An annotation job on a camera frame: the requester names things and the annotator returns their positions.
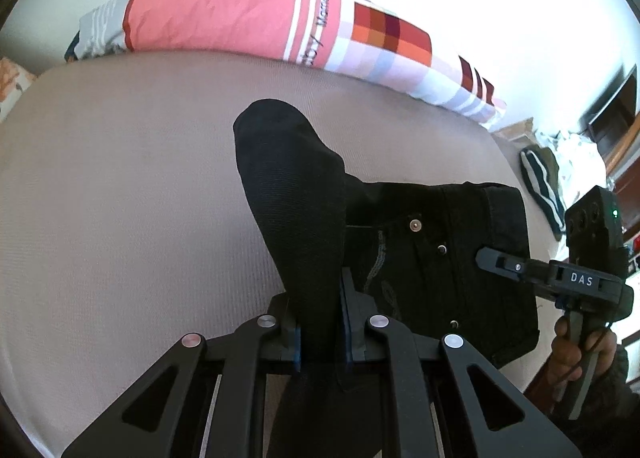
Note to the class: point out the beige bed mattress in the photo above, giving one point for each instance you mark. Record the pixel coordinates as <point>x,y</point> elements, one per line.
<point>120,178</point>

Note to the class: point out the white crumpled cloth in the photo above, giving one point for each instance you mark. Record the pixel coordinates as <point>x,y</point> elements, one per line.
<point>575,163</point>

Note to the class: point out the person's right hand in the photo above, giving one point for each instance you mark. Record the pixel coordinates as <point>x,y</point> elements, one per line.
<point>562,358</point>

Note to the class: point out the black pants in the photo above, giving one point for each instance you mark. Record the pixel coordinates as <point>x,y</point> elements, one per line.
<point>295,218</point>

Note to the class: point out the green white striped cloth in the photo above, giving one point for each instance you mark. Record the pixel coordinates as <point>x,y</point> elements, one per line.
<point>542,178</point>

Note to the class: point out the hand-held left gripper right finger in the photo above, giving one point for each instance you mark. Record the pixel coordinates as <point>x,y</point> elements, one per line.
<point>351,323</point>

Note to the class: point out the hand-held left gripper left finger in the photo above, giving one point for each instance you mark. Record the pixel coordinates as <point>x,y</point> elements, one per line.
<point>286,335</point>

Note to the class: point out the pink checked pillow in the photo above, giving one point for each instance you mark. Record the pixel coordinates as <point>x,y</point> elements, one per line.
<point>220,18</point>

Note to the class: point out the white floral pillow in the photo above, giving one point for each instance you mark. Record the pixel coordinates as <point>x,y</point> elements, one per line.
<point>12,80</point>

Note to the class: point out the dark wooden cabinet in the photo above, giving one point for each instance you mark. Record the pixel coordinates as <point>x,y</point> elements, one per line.
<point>617,123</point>

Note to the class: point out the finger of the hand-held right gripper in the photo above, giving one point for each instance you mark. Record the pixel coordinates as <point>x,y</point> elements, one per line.
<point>505,265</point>

